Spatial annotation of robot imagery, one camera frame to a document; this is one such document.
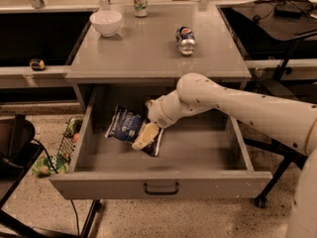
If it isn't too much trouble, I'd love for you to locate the upright green soda can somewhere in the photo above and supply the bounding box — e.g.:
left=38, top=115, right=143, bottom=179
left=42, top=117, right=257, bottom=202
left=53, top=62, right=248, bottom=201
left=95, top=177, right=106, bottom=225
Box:
left=134, top=0, right=149, bottom=17

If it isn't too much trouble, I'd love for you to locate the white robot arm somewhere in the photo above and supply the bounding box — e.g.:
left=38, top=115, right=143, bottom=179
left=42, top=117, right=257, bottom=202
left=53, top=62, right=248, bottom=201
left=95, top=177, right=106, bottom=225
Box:
left=133, top=73, right=317, bottom=238

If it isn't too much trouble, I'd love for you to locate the blue chip bag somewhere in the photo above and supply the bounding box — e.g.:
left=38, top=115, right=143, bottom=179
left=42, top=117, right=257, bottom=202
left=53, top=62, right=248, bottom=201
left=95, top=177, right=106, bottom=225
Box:
left=105, top=105, right=163, bottom=157

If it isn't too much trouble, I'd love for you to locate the black rolling stand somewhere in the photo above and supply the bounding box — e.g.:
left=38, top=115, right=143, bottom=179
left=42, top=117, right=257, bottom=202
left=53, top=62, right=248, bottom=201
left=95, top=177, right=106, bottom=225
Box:
left=245, top=35, right=317, bottom=208

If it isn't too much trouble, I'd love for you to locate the blue Pepsi can lying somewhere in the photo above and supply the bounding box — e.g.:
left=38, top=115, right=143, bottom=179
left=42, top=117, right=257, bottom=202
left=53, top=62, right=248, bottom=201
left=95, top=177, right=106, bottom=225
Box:
left=175, top=26, right=196, bottom=56

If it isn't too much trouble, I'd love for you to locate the green snack bag on floor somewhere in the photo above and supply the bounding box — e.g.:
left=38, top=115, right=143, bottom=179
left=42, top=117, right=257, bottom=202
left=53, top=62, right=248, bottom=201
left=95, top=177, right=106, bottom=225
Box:
left=32, top=155, right=70, bottom=177

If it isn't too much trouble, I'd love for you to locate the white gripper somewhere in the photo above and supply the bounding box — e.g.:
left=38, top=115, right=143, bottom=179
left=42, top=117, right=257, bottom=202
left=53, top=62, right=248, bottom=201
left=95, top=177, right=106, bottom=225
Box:
left=132, top=100, right=164, bottom=150

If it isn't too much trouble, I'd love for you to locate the black drawer handle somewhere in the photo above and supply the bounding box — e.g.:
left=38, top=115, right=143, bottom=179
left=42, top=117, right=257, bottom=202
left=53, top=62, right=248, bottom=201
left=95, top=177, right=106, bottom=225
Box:
left=143, top=182, right=179, bottom=196

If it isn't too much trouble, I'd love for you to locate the black table with devices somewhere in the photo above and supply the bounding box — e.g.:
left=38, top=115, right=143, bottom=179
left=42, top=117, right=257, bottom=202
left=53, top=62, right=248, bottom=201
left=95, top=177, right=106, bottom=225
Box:
left=219, top=0, right=317, bottom=60

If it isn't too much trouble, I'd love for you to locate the wire basket with items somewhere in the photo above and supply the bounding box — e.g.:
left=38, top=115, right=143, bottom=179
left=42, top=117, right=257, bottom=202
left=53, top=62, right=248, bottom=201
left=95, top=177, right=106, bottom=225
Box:
left=57, top=116, right=83, bottom=162

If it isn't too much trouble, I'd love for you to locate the open grey drawer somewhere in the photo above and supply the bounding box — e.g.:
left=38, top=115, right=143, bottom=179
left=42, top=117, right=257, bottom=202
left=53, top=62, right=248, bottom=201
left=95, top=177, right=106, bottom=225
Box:
left=51, top=85, right=272, bottom=199

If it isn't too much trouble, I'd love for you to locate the yellow black tape measure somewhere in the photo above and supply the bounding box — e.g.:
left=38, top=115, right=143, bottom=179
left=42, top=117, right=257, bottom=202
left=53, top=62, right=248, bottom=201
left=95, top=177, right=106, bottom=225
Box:
left=30, top=59, right=46, bottom=71

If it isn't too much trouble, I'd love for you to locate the white bowl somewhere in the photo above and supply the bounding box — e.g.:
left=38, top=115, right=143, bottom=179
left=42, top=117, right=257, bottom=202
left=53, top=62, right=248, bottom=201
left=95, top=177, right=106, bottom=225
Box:
left=89, top=10, right=123, bottom=37

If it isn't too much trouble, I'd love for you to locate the grey cabinet with counter top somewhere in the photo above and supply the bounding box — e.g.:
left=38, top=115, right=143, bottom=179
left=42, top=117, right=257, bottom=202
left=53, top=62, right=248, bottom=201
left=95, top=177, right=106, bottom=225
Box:
left=66, top=3, right=251, bottom=107

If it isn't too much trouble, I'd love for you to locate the black chair at left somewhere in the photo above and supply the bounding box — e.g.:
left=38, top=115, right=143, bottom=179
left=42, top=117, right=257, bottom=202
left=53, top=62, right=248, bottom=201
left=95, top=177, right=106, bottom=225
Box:
left=0, top=114, right=100, bottom=238

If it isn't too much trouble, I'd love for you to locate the black cable on floor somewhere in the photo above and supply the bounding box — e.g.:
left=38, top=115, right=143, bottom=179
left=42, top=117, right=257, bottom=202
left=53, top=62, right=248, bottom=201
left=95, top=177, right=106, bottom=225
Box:
left=32, top=138, right=81, bottom=237

